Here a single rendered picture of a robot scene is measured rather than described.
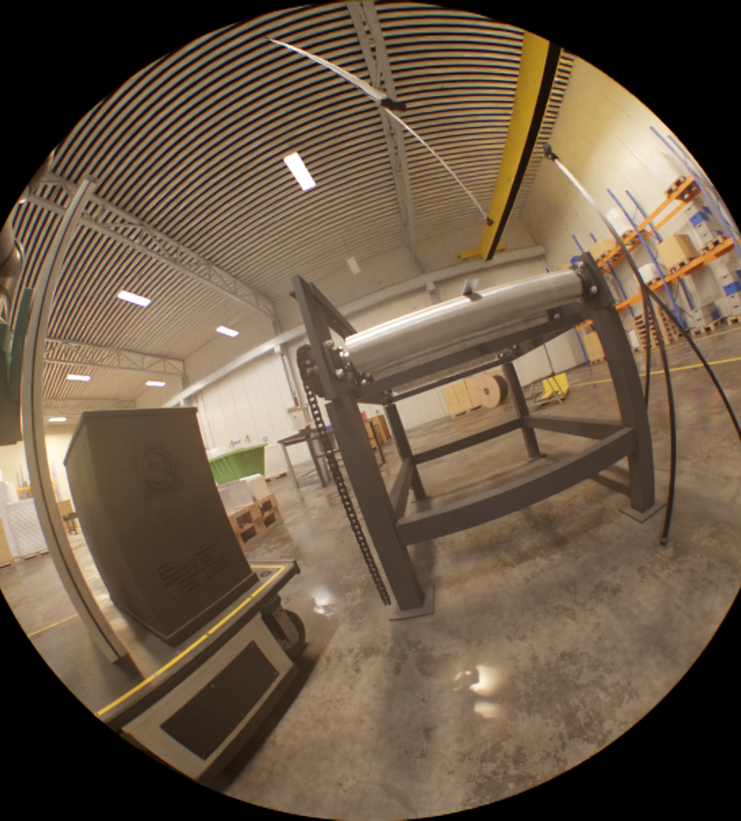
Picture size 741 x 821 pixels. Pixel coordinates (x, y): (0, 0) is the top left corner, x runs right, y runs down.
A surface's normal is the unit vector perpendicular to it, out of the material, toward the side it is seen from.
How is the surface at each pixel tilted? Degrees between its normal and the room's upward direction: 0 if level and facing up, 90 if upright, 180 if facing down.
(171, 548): 90
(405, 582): 90
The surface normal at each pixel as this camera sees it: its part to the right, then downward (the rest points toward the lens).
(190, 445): 0.91, -0.33
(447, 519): -0.20, 0.01
